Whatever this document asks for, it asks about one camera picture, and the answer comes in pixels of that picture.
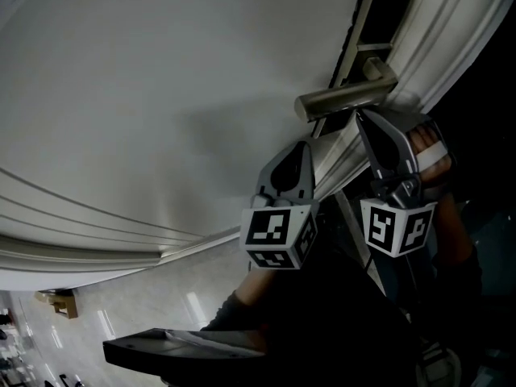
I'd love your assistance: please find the person's right hand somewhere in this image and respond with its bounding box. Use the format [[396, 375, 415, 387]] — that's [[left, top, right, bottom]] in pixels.
[[406, 123, 453, 188]]

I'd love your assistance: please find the person's left forearm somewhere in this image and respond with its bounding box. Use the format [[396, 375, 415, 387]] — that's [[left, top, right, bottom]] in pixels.
[[201, 266, 291, 334]]

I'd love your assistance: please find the person's right forearm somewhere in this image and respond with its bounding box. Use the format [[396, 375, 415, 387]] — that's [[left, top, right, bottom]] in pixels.
[[431, 189, 485, 298]]

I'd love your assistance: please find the white door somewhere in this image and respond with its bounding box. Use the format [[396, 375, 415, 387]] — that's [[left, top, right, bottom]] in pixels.
[[0, 0, 422, 257]]

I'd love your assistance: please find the brown cardboard box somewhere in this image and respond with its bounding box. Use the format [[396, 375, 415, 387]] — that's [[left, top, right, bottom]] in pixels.
[[33, 289, 78, 320]]

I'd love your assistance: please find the silver door lock plate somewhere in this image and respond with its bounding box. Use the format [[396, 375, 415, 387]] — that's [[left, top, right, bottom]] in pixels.
[[313, 0, 417, 139]]

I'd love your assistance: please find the silver door lever handle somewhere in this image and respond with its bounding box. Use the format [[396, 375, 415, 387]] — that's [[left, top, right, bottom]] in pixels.
[[293, 56, 399, 123]]

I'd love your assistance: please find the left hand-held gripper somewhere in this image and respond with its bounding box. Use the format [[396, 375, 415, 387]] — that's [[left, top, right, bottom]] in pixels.
[[240, 139, 320, 272]]

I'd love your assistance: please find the person's grey shoe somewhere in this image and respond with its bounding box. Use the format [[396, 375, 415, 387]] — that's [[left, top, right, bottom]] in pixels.
[[414, 340, 461, 387]]

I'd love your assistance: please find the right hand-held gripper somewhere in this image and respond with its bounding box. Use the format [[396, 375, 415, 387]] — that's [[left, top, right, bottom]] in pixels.
[[354, 109, 439, 257]]

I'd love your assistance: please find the person's black clothed torso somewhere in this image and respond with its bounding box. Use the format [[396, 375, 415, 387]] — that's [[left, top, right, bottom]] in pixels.
[[160, 252, 485, 387]]

